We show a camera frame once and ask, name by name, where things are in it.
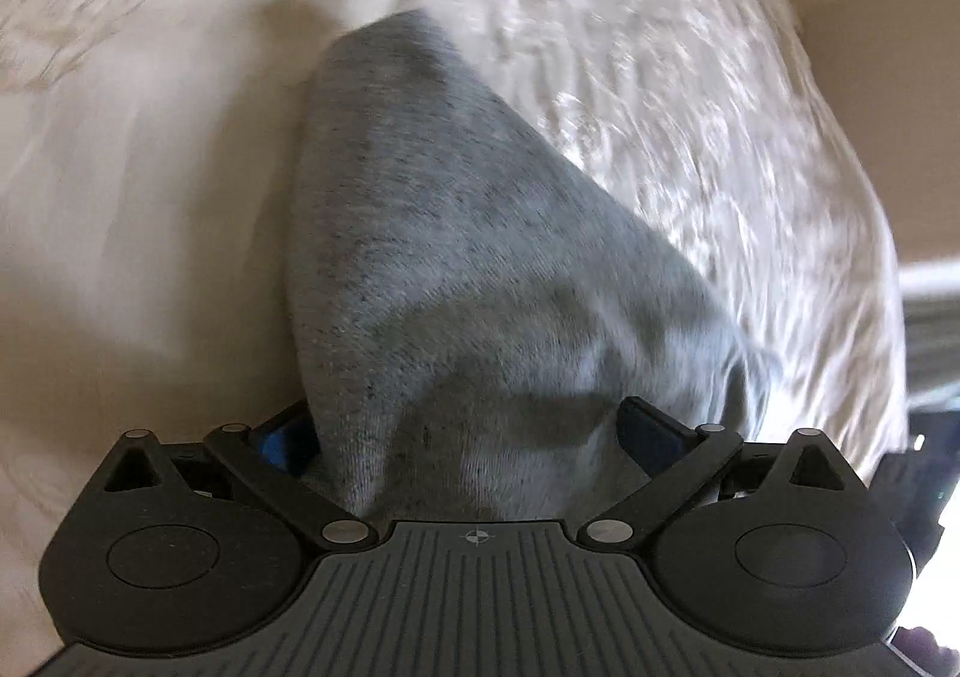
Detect grey speckled sweatpants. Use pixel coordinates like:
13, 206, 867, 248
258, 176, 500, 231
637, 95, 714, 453
286, 11, 773, 524

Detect cream floral embroidered bedspread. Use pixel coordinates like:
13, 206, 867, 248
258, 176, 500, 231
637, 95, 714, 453
2, 0, 907, 675

